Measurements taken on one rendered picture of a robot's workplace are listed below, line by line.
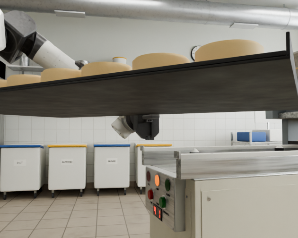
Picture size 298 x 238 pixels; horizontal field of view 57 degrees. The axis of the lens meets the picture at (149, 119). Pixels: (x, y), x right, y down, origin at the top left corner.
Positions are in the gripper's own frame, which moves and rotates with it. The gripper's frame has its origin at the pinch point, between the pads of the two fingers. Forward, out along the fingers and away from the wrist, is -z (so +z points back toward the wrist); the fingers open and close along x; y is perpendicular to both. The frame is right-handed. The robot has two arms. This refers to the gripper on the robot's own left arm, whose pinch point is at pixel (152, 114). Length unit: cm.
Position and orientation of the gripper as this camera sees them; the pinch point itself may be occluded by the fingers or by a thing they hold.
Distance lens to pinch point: 65.3
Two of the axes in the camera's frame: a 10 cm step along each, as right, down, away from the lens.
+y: 9.6, 0.1, 2.7
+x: -0.1, -10.0, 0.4
